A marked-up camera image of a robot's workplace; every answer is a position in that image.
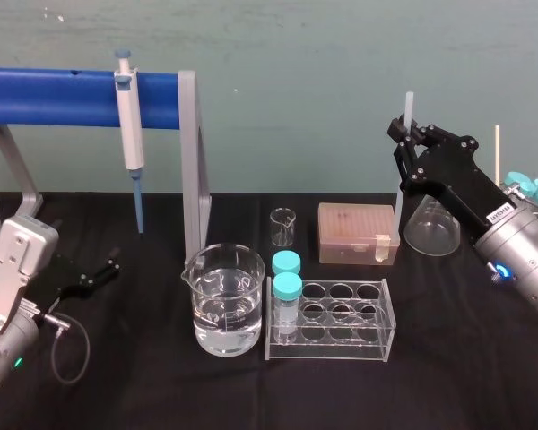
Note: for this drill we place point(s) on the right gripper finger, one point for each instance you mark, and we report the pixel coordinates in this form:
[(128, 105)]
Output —
[(426, 135), (399, 127)]

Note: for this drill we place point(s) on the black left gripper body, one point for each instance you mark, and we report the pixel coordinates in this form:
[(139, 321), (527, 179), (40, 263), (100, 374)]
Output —
[(67, 277)]

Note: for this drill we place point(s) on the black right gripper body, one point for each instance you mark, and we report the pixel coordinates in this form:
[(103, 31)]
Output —
[(457, 170)]

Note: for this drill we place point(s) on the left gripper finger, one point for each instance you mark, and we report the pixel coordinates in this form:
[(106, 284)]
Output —
[(99, 281), (108, 263)]

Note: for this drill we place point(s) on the clear glass stirring rod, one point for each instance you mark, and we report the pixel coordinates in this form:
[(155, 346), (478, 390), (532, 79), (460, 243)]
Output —
[(408, 105)]

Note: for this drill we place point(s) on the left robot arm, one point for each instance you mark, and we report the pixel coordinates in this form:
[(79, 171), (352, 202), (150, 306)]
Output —
[(9, 269)]

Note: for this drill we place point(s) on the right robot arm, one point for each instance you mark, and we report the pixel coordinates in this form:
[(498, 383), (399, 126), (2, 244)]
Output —
[(520, 251)]

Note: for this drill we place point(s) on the thin wooden stick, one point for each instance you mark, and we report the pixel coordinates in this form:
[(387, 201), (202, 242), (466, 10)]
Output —
[(498, 152)]

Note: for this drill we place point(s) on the clear conical glass flask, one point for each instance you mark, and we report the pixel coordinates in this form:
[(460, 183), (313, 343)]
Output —
[(430, 230)]

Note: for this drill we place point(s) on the blue pipette tip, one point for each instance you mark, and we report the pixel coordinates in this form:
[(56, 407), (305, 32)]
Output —
[(137, 197)]

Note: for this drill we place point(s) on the beige tape strip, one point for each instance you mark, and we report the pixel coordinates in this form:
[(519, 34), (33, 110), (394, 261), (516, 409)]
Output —
[(382, 246)]

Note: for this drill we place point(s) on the amber pipette tip box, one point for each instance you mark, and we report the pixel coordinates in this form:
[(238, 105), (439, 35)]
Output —
[(354, 228)]

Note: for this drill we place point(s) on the large glass beaker with water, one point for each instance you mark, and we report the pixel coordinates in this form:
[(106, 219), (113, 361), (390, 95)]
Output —
[(226, 309)]

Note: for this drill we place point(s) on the white pipette with blue plunger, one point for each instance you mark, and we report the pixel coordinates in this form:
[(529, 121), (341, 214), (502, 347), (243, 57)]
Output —
[(129, 121)]

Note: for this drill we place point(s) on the small empty glass beaker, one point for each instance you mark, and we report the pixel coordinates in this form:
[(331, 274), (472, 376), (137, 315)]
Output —
[(282, 228)]

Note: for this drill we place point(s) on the clear tube with teal cap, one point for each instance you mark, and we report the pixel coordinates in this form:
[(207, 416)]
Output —
[(286, 261), (287, 304)]

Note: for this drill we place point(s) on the blue horizontal rack bar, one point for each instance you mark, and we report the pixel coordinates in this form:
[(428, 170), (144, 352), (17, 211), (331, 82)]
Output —
[(49, 96)]

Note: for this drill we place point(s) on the clear acrylic tube rack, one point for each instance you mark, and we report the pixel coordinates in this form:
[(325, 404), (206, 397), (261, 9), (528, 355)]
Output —
[(341, 322)]

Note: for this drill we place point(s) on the black table cloth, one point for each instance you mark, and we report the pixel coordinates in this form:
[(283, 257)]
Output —
[(430, 385)]

